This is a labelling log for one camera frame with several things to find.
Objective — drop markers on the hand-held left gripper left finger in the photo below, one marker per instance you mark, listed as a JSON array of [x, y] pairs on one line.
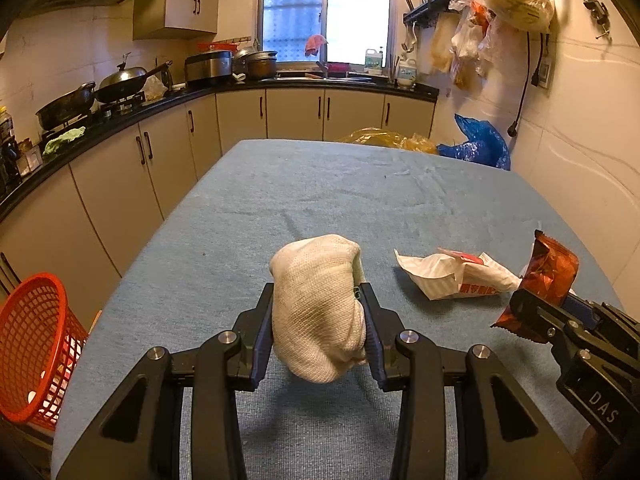
[[262, 332]]

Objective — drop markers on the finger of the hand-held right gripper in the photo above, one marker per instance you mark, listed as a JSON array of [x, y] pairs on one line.
[[582, 310], [530, 310]]

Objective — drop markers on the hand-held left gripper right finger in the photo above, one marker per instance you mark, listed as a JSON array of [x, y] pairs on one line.
[[374, 332]]

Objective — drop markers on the brown snack wrapper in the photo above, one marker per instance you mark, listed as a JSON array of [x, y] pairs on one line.
[[550, 265]]

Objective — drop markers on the white knitted cloth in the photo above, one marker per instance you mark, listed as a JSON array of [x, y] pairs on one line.
[[315, 305]]

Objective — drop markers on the red plastic basket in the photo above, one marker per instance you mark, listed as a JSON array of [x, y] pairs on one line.
[[35, 340]]

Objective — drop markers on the red white paper bag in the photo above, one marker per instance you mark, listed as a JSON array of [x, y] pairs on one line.
[[445, 277]]

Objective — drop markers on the blue tablecloth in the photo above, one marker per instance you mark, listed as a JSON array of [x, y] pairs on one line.
[[350, 195]]

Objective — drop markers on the blue plastic bag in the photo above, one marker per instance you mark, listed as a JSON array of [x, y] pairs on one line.
[[475, 147]]

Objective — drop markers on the yellow plastic bag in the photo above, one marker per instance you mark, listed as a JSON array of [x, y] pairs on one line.
[[370, 137], [420, 144]]

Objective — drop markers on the cream base cabinets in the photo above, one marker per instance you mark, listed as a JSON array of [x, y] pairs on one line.
[[295, 110]]

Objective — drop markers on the black kitchen countertop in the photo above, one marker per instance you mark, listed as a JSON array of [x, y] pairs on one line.
[[235, 86]]

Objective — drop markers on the gas stove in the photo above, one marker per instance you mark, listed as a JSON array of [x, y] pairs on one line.
[[122, 107]]

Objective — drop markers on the stacked metal pots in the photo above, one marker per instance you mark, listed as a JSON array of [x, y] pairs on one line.
[[260, 66]]

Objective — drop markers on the white plastic bag on counter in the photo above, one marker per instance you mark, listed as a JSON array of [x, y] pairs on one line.
[[154, 89]]

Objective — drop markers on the sink faucet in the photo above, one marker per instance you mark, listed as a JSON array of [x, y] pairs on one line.
[[324, 69]]

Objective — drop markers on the white green detergent jug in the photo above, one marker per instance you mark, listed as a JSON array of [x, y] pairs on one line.
[[374, 62]]

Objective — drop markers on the silver rice cooker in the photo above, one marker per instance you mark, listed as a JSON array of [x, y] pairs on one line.
[[207, 67]]

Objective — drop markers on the white hanging plastic bag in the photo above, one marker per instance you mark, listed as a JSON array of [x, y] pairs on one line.
[[472, 45]]

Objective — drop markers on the green cloth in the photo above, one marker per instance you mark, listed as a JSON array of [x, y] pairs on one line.
[[62, 141]]

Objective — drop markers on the yellowish hanging plastic bag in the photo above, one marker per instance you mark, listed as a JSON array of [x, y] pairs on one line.
[[441, 47]]

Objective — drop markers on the wok with metal lid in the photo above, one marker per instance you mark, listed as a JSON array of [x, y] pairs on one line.
[[120, 82]]

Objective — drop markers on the red tray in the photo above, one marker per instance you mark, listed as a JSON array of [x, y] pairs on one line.
[[217, 47]]

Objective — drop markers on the pink cloth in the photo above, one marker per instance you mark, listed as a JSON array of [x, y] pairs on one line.
[[315, 45]]

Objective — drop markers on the black frying pan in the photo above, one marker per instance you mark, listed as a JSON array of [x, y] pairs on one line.
[[65, 107]]

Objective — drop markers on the black metal clamp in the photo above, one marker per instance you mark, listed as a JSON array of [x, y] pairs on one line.
[[595, 7]]

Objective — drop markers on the kitchen window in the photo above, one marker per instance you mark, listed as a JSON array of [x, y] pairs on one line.
[[350, 15]]

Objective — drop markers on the row of condiment bottles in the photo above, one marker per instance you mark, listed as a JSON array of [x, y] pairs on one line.
[[7, 130]]

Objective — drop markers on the wall power socket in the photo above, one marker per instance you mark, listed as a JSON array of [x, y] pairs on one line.
[[542, 67]]

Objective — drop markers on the black wall rack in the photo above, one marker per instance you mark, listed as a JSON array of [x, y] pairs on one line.
[[430, 5]]

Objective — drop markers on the small cream wall cabinet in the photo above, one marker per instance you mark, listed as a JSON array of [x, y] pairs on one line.
[[185, 7]]

